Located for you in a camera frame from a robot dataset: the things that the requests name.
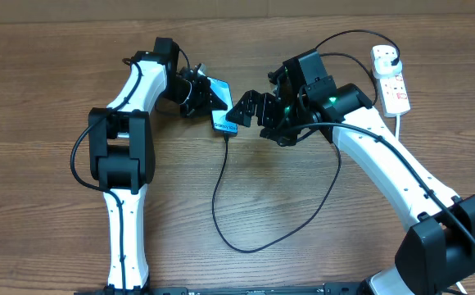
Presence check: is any blue Galaxy smartphone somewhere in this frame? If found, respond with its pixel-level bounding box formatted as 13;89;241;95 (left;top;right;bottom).
208;77;238;136

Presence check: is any black USB charging cable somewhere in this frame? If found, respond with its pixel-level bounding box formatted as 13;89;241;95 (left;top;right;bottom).
211;29;401;254

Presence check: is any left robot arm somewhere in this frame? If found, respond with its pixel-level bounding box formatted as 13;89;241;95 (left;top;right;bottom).
85;38;237;294

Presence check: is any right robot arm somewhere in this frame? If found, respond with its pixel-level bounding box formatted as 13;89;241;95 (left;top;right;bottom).
226;50;475;294

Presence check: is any white charger plug adapter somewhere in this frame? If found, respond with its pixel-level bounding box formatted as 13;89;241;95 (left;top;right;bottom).
373;58;403;79

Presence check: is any white power strip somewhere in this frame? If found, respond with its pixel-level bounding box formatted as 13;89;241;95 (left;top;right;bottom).
370;45;410;117

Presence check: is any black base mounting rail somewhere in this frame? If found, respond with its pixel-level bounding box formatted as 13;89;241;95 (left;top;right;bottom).
75;282;373;295

